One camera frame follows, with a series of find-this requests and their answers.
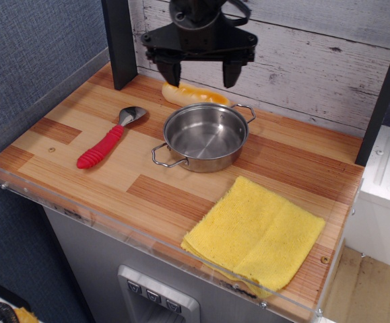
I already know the dark left shelf post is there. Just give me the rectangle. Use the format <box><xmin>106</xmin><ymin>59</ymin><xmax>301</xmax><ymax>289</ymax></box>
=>
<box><xmin>101</xmin><ymin>0</ymin><xmax>138</xmax><ymax>90</ymax></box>

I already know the silver metal pan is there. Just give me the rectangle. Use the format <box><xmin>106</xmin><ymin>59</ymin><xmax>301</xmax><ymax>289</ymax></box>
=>
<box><xmin>152</xmin><ymin>102</ymin><xmax>256</xmax><ymax>173</ymax></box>

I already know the red handled metal spoon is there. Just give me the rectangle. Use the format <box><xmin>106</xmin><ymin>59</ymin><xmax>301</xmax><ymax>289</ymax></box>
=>
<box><xmin>76</xmin><ymin>106</ymin><xmax>147</xmax><ymax>169</ymax></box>

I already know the silver button panel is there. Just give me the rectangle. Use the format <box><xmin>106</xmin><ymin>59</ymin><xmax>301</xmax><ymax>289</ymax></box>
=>
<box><xmin>118</xmin><ymin>265</ymin><xmax>201</xmax><ymax>322</ymax></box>

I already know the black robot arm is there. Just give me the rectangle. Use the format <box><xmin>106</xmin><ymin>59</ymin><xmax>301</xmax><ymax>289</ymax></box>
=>
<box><xmin>141</xmin><ymin>1</ymin><xmax>258</xmax><ymax>88</ymax></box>

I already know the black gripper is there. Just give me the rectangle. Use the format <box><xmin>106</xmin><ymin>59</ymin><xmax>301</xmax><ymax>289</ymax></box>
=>
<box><xmin>141</xmin><ymin>13</ymin><xmax>257</xmax><ymax>88</ymax></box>

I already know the yellow cloth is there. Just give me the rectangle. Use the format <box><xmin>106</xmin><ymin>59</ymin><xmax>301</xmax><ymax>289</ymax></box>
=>
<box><xmin>181</xmin><ymin>176</ymin><xmax>325</xmax><ymax>298</ymax></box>

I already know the grey toy cabinet front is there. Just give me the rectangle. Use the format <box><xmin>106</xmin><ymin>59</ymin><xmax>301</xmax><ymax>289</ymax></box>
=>
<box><xmin>44</xmin><ymin>208</ymin><xmax>286</xmax><ymax>322</ymax></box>

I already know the white ribbed box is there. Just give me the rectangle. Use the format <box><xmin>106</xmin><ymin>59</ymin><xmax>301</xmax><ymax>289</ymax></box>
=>
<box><xmin>344</xmin><ymin>126</ymin><xmax>390</xmax><ymax>265</ymax></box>

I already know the dark right shelf post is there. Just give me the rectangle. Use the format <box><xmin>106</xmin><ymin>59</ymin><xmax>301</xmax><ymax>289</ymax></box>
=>
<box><xmin>355</xmin><ymin>64</ymin><xmax>390</xmax><ymax>166</ymax></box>

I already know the clear acrylic table guard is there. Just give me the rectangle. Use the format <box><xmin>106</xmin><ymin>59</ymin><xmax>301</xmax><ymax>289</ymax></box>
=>
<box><xmin>0</xmin><ymin>65</ymin><xmax>363</xmax><ymax>322</ymax></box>

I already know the yellow black object corner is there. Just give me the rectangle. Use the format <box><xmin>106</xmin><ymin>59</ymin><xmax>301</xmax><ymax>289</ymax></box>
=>
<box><xmin>0</xmin><ymin>302</ymin><xmax>40</xmax><ymax>323</ymax></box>

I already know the toy bread roll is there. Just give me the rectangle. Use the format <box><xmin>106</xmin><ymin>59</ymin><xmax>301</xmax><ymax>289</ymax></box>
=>
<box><xmin>162</xmin><ymin>82</ymin><xmax>230</xmax><ymax>107</ymax></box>

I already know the dark shelf post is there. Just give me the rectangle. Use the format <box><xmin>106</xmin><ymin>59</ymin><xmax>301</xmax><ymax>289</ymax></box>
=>
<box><xmin>355</xmin><ymin>64</ymin><xmax>390</xmax><ymax>166</ymax></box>
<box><xmin>101</xmin><ymin>0</ymin><xmax>138</xmax><ymax>90</ymax></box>

